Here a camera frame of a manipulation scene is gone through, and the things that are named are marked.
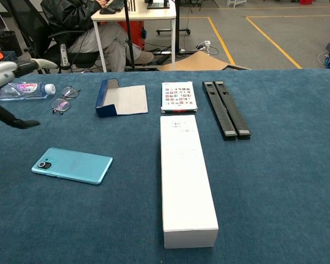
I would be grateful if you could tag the white socket block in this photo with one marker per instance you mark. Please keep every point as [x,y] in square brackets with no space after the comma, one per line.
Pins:
[207,43]

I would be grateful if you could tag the black keyboard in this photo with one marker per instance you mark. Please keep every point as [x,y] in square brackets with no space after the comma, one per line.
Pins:
[116,5]

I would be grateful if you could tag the black office chair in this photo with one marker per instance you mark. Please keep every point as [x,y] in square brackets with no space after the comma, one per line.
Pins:
[33,30]

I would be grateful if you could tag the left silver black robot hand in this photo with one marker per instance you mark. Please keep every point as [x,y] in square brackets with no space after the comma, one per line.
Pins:
[1,72]

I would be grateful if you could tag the blue felt table mat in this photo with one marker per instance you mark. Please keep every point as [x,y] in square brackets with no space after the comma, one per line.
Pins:
[264,178]

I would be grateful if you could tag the white desk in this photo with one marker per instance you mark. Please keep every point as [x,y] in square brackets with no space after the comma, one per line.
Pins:
[154,15]

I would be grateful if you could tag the clear plastic water bottle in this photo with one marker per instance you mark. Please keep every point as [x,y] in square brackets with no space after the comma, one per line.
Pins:
[24,89]

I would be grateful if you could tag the black trash bin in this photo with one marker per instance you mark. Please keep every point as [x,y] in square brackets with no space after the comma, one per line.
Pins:
[6,42]

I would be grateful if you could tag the smartphone teal back black screen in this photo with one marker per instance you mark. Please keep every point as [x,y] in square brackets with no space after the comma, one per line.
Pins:
[77,165]

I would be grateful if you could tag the open blue glasses case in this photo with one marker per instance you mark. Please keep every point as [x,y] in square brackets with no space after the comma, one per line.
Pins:
[129,100]

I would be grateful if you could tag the black folding stand bar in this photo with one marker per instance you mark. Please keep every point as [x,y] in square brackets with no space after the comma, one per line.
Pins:
[218,110]
[232,110]

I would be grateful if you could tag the red cabinet under desk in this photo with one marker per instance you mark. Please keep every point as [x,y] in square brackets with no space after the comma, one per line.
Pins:
[134,33]

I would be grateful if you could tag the small white box with icons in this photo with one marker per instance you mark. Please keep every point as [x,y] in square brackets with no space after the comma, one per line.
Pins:
[178,96]

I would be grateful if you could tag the flat brown cardboard sheet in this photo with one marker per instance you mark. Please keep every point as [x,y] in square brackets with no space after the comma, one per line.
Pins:
[203,61]

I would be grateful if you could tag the thin metal frame eyeglasses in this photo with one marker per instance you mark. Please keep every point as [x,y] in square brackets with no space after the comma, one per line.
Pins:
[61,105]

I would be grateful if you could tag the black camera tripod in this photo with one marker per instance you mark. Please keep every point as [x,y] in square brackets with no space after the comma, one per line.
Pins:
[129,35]

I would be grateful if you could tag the black rolling stand base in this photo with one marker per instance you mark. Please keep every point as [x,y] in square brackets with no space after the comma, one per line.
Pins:
[180,27]

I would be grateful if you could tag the long white cardboard box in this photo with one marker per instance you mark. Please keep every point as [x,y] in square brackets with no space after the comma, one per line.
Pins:
[184,178]

